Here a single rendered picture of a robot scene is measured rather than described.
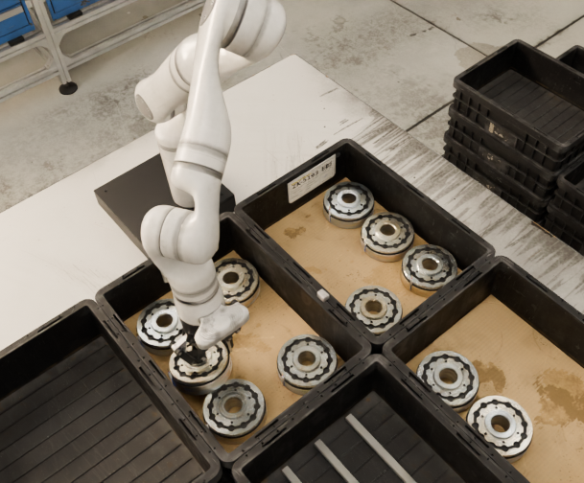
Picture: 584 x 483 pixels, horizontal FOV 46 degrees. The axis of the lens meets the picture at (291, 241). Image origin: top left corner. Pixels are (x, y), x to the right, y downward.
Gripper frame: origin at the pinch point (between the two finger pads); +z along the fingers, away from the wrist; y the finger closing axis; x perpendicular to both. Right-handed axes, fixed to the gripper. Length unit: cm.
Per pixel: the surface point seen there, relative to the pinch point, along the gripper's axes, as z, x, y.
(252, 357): 4.5, 2.8, -5.5
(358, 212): 1.5, -8.4, -40.6
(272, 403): 4.8, 12.0, -2.8
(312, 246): 4.2, -9.5, -29.4
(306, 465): 5.3, 23.6, -0.5
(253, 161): 16, -48, -42
